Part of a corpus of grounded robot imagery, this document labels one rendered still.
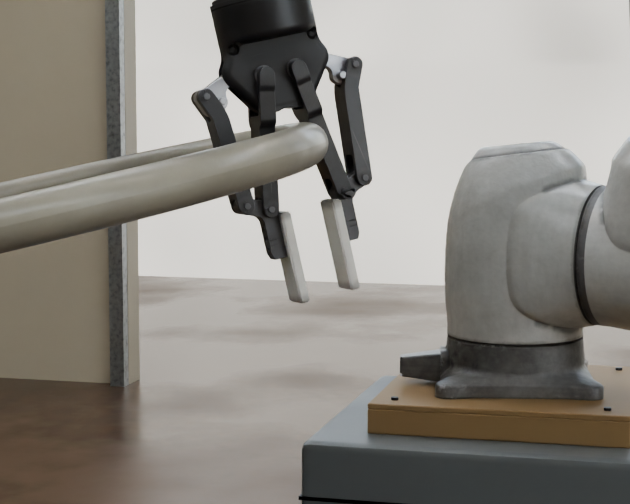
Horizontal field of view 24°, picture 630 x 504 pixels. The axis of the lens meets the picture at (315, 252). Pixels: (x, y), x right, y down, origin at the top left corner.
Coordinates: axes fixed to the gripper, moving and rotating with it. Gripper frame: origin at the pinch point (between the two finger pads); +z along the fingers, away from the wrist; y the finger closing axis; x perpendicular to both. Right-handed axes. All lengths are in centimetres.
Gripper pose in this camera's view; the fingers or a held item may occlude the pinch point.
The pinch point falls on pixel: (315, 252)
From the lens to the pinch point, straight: 111.2
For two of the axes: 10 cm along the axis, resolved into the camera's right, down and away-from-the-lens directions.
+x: 3.1, 0.4, -9.5
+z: 2.2, 9.7, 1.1
